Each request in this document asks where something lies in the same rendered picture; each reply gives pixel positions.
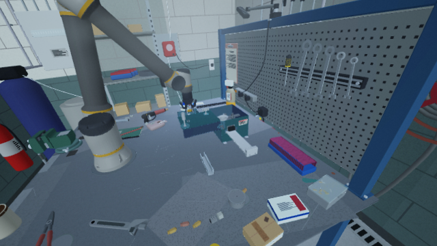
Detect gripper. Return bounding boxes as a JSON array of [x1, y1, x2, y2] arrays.
[[180, 89, 198, 113]]

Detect dark teal dispenser hood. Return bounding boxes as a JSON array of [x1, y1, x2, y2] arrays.
[[177, 109, 222, 139]]

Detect teal token dispenser body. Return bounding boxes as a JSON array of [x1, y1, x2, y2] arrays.
[[204, 103, 251, 144]]

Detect white dispenser slide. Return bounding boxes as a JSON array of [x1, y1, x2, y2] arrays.
[[226, 129, 259, 158]]

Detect red and black power tool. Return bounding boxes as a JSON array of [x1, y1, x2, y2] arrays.
[[141, 107, 169, 124]]

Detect pink and white pad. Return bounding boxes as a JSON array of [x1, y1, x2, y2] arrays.
[[145, 119, 169, 132]]

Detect amber bottle with white cap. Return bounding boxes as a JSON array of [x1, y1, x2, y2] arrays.
[[224, 79, 237, 107]]

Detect grey power strip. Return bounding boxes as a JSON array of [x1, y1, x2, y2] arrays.
[[235, 87, 258, 103]]

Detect red alarm box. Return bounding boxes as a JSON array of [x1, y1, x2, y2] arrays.
[[161, 40, 178, 58]]

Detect white metal channel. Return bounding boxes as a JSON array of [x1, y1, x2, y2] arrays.
[[199, 151, 215, 176]]

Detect red framed notice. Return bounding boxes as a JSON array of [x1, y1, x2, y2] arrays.
[[225, 42, 239, 81]]

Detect green circuit board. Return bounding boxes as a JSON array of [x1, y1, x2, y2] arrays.
[[117, 125, 145, 140]]

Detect grey metal shelf unit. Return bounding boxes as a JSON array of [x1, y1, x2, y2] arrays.
[[91, 0, 172, 111]]

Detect blue and red box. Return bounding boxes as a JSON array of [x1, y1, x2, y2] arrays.
[[109, 68, 139, 81]]

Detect magenta and blue box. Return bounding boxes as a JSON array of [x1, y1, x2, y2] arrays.
[[267, 136, 318, 177]]

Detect small grey cylinder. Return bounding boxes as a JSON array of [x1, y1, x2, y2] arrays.
[[208, 210, 225, 225]]

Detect white bin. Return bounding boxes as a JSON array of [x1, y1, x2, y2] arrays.
[[59, 96, 86, 131]]

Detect black bench lamp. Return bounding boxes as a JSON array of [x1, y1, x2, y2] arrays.
[[236, 0, 284, 20]]

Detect green bench vise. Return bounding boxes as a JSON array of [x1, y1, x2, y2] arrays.
[[27, 127, 83, 155]]

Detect grey adjustable wrench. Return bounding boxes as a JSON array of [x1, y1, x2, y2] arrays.
[[89, 218, 150, 237]]

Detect white blue red box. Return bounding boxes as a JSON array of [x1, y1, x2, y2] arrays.
[[266, 193, 311, 226]]

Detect taped cardboard box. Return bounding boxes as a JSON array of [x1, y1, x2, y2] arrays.
[[242, 212, 285, 246]]

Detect blue framed grey pegboard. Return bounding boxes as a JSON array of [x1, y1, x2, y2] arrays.
[[218, 0, 437, 246]]

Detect white electrical panel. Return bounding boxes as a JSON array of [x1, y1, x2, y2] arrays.
[[13, 9, 75, 72]]

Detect blue gas cylinder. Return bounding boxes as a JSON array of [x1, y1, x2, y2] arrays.
[[0, 66, 66, 161]]

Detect grey flat box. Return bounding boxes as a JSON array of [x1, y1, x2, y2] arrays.
[[306, 174, 349, 210]]

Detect red fire extinguisher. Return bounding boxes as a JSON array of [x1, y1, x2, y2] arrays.
[[0, 123, 35, 172]]

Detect barred window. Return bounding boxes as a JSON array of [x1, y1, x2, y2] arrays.
[[0, 0, 44, 70]]

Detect white coffee cup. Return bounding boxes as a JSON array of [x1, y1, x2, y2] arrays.
[[0, 203, 23, 241]]

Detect white slotted panel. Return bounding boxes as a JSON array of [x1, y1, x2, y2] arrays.
[[333, 217, 394, 246]]

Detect black and white rail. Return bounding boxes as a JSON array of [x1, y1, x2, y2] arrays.
[[195, 98, 227, 111]]

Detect black cable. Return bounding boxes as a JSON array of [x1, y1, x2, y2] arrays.
[[238, 17, 272, 113]]

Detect yellow handled screwdriver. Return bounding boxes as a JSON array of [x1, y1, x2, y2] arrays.
[[283, 54, 293, 87]]

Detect grey ring spanner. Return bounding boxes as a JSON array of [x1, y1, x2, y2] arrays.
[[343, 56, 359, 100], [315, 46, 336, 98], [291, 40, 313, 96], [302, 43, 323, 98], [329, 51, 347, 100]]

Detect black tool rail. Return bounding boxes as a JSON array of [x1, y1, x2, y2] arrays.
[[278, 65, 369, 90]]

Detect red handled pliers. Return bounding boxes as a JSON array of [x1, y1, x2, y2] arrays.
[[35, 210, 56, 246]]

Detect grey hose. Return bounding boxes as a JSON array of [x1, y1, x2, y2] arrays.
[[373, 102, 437, 200]]

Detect red hose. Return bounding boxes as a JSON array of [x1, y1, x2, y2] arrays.
[[405, 89, 437, 146]]

